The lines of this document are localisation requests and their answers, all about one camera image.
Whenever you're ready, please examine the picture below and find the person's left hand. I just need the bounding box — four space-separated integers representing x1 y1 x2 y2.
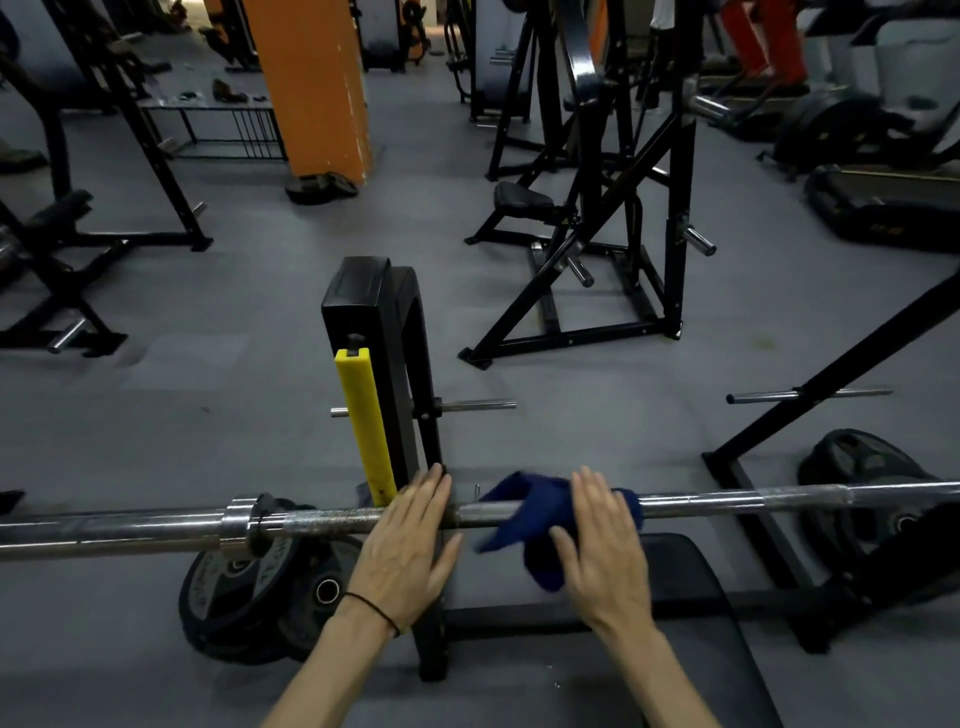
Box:
346 463 465 635

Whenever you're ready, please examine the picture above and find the black incline bench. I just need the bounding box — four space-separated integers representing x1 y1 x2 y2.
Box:
0 44 129 359

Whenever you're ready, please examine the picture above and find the person's right hand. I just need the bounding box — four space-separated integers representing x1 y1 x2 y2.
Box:
549 466 655 639

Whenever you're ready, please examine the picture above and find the steel barbell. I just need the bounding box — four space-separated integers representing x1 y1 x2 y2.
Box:
0 481 960 564

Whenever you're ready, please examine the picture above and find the black elliptical trainer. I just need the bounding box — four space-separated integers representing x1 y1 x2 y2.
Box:
757 89 960 181

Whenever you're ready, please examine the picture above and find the yellow bar hook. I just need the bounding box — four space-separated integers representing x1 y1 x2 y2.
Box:
333 347 399 510

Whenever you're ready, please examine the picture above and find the black bench press rack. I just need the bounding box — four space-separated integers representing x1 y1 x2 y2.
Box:
320 256 960 684

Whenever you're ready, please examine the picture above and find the black hair tie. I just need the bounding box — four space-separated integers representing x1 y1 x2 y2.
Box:
338 592 403 639

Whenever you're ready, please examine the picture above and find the large black weight plate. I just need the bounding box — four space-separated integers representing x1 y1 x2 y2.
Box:
797 428 943 556

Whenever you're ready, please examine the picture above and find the black wire frame table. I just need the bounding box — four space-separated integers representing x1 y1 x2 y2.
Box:
142 93 289 163

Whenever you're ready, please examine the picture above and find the black and red lever machine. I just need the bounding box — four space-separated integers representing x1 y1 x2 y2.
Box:
458 0 808 370

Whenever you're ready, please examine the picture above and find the black plate tree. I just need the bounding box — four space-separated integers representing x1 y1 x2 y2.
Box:
401 0 433 65

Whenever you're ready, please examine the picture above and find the wide orange pillar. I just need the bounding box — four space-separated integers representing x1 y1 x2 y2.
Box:
243 0 374 187

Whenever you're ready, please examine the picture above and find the black weight plate white lettering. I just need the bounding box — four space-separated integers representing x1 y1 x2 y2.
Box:
178 536 301 665

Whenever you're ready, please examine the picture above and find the black squat rack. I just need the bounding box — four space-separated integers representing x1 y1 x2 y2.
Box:
63 0 215 253

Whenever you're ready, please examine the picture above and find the blue cleaning cloth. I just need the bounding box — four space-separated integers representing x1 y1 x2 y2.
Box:
473 470 645 594

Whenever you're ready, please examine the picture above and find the black plate-loaded machine frame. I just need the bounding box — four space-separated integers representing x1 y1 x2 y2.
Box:
485 0 586 183

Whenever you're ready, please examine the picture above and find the black grip-hole weight plate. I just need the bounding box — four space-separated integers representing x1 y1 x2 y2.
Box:
277 536 367 661

